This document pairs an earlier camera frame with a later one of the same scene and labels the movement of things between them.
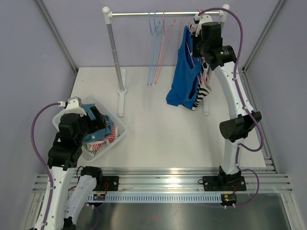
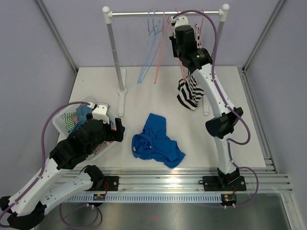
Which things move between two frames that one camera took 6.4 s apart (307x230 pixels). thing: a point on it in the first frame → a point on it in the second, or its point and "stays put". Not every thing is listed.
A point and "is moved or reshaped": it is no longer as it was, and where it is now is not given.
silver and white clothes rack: (121, 73) stays put
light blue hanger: (158, 35) → (149, 33)
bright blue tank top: (187, 70) → (152, 143)
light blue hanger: (150, 42) → (149, 33)
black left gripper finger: (100, 122) → (120, 130)
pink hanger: (192, 58) is moved or reshaped
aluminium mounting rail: (180, 179) stays put
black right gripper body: (201, 47) → (175, 49)
